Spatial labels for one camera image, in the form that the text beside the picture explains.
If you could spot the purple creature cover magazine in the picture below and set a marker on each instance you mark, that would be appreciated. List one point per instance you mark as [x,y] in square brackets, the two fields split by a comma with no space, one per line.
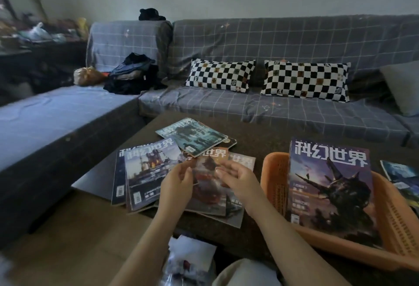
[330,190]

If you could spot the red cover magazine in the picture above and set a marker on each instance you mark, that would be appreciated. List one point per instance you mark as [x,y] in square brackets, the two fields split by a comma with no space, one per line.
[209,197]

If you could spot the grey checked covered sofa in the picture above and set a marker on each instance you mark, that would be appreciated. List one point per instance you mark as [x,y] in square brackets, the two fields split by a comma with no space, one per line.
[294,43]

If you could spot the orange plastic basket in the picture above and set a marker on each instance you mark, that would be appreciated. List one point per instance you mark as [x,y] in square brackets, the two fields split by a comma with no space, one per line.
[275,177]

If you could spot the yellow object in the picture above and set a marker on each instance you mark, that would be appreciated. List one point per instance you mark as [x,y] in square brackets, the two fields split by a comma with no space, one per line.
[82,27]

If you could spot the white header magazine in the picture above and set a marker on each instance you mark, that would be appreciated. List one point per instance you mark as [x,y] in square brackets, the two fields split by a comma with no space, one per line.
[245,161]

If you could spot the person's left forearm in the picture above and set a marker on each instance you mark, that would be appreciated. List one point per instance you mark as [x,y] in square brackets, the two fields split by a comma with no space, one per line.
[147,249]

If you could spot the black cloth bundle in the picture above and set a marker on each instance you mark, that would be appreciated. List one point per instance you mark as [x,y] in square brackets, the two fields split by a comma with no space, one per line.
[151,14]

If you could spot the dark wooden side table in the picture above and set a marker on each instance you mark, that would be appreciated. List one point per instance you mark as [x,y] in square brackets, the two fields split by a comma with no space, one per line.
[42,66]

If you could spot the brown plastic bag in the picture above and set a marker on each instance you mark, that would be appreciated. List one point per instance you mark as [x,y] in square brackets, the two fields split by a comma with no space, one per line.
[86,76]

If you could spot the person's light trousers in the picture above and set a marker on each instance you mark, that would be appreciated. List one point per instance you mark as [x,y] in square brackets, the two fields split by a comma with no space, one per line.
[245,274]

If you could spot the dark teal cover magazine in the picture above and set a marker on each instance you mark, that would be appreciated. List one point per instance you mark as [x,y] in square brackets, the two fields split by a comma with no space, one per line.
[401,177]

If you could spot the pile of dark clothes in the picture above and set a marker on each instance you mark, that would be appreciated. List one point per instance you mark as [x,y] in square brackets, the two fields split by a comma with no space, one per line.
[132,74]

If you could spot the crumpled white plastic bag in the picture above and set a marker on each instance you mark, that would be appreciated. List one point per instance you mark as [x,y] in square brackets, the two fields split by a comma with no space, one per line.
[191,259]

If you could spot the person's right thumb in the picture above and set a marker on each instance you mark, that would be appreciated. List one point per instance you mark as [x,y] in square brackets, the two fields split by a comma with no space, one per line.
[224,177]

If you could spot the blue rocket cover magazine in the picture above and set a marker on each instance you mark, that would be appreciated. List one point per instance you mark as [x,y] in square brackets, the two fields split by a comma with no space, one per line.
[147,171]

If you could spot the person's right forearm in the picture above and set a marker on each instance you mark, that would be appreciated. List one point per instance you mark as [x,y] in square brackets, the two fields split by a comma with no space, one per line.
[288,249]

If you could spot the person's left thumb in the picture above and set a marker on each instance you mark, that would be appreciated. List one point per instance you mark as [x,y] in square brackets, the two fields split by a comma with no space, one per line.
[187,177]

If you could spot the plain grey pillow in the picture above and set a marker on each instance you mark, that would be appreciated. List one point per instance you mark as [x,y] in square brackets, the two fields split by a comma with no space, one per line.
[404,86]

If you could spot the black white checkered pillow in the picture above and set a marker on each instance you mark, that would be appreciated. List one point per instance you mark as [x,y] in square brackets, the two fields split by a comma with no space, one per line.
[306,81]
[221,75]

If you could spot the person's left hand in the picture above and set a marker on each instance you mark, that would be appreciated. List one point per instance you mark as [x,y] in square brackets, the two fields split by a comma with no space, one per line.
[173,194]

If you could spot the person's right hand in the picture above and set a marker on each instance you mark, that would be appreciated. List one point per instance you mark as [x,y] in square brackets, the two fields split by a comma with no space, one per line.
[244,187]

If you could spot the dark blue edge magazine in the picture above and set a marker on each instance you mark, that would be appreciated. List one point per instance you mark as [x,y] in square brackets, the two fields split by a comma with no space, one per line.
[118,177]

